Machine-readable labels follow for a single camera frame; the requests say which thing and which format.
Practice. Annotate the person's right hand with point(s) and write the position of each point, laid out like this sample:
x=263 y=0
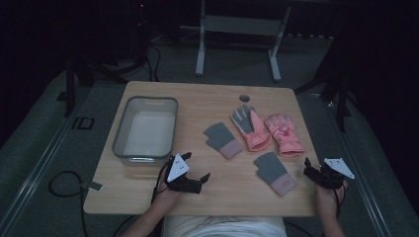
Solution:
x=326 y=200

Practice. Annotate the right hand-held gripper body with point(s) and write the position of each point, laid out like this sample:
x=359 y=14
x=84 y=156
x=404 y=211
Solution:
x=332 y=174

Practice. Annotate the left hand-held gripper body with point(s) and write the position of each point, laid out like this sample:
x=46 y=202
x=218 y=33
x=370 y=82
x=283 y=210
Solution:
x=178 y=168

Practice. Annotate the person's left hand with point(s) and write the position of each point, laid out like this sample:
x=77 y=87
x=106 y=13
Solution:
x=166 y=199

